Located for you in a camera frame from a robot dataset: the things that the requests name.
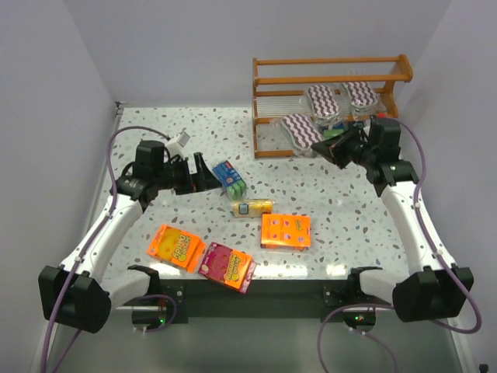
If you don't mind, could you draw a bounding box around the blue green sponge pack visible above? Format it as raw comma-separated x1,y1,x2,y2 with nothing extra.
319,122,346,139
348,119,370,130
213,160,247,200

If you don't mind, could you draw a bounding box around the silver scourer pack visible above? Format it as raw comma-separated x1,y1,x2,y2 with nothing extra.
276,113,323,158

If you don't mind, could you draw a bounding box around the pink grey zigzag sponge pack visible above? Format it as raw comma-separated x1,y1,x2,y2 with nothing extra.
339,82,382,120

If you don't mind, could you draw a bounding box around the orange Scrub Mommy box back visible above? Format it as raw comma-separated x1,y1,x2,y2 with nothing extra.
261,214,311,251

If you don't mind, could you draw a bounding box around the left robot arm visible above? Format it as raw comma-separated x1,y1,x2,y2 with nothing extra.
38,140,221,333

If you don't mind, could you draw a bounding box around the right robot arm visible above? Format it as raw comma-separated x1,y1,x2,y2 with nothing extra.
311,116,474,322

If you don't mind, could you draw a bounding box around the orange wooden shelf rack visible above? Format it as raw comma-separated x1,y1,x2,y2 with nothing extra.
252,54,413,159

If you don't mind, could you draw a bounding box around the yellow sponge pack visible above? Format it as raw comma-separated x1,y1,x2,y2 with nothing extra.
231,199,274,218

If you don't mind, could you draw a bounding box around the orange Scrub Daddy box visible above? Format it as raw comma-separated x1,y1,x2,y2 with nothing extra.
147,225,207,273

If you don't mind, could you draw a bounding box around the pink Scrub Mommy box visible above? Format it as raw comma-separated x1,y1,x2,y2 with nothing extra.
198,242,257,294

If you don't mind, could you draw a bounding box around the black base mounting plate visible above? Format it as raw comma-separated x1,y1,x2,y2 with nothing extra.
161,280,382,323

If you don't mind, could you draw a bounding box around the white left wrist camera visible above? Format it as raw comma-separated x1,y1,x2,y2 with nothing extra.
165,131,190,159

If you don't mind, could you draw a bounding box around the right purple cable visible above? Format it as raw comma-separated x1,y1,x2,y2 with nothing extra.
316,114,483,373

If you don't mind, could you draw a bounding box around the purple cable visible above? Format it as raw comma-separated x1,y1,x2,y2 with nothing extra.
38,126,179,373
316,114,483,373

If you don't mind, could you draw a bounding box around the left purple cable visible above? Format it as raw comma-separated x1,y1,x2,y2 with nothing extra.
38,126,179,373

